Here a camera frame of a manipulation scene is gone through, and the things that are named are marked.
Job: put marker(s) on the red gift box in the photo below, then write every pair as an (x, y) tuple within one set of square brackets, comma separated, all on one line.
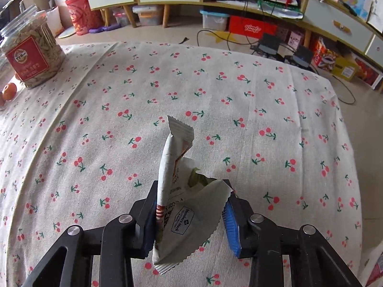
[(252, 26)]

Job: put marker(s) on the cherry print tablecloth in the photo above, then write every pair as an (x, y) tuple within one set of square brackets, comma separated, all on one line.
[(209, 95)]

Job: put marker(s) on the white paper sheet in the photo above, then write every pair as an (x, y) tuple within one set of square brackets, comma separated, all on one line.
[(376, 12)]

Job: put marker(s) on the yellow star shape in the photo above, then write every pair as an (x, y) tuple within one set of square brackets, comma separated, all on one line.
[(223, 36)]

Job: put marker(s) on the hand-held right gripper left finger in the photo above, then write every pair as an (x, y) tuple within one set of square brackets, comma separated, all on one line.
[(149, 218)]

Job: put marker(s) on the dark grey floor device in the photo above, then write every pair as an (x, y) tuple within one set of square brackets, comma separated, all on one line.
[(269, 44)]

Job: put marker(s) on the black floor device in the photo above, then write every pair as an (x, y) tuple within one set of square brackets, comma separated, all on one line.
[(302, 56)]

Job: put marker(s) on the pink patterned box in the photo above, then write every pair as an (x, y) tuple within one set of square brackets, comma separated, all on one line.
[(294, 39)]

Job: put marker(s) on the white red bag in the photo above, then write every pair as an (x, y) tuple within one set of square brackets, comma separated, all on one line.
[(374, 269)]

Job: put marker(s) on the red white fruit box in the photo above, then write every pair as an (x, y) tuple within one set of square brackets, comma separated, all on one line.
[(369, 73)]

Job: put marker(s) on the clear plastic storage box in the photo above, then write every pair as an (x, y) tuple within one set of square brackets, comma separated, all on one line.
[(148, 16)]

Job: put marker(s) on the orange fruit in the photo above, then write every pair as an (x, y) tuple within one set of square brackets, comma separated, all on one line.
[(10, 91)]

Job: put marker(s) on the yellow red carton box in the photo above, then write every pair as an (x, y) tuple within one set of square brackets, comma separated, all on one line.
[(332, 61)]

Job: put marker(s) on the green white bag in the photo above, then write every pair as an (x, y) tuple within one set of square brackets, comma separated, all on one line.
[(278, 10)]

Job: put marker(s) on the torn white snack wrapper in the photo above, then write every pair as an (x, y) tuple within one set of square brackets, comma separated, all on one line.
[(179, 215)]

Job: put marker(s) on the clear box with blue lid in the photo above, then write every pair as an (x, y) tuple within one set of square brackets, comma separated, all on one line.
[(214, 21)]

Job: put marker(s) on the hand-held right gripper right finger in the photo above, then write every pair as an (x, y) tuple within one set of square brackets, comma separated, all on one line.
[(232, 230)]

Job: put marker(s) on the purple floor toy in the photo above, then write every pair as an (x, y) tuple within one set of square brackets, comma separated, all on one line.
[(104, 29)]

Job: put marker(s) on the clear jar with red label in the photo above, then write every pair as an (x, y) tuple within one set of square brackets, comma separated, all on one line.
[(33, 50)]

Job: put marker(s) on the red bucket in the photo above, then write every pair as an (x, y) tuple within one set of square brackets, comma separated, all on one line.
[(83, 15)]

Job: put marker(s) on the small clear storage box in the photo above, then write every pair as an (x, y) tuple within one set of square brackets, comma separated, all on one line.
[(122, 18)]

